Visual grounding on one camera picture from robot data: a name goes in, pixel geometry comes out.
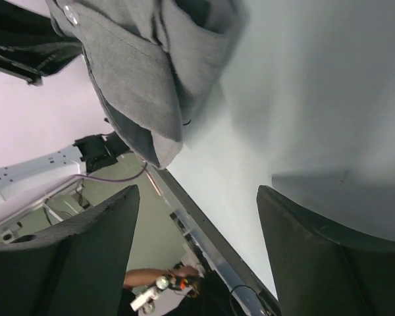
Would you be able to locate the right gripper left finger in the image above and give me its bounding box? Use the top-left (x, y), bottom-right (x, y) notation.
top-left (0, 185), bottom-right (140, 315)

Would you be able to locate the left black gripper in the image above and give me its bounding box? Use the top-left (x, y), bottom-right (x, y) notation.
top-left (0, 1), bottom-right (82, 86)

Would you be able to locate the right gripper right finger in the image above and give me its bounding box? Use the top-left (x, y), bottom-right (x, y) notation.
top-left (257, 186), bottom-right (395, 315)

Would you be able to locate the grey long sleeve shirt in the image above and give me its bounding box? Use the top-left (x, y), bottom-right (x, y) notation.
top-left (47, 1), bottom-right (240, 169)

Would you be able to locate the person's forearm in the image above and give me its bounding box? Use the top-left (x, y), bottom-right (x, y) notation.
top-left (123, 266), bottom-right (199, 290)

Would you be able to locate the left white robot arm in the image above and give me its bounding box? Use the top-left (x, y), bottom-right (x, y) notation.
top-left (0, 1), bottom-right (128, 229)

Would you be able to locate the handheld white controller device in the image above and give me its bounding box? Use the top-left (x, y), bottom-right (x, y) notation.
top-left (130, 275), bottom-right (171, 315)

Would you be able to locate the aluminium frame rail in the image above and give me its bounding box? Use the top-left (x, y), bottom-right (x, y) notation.
top-left (148, 167), bottom-right (281, 315)

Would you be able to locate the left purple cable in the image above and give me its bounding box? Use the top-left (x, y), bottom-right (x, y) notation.
top-left (72, 161), bottom-right (149, 184)

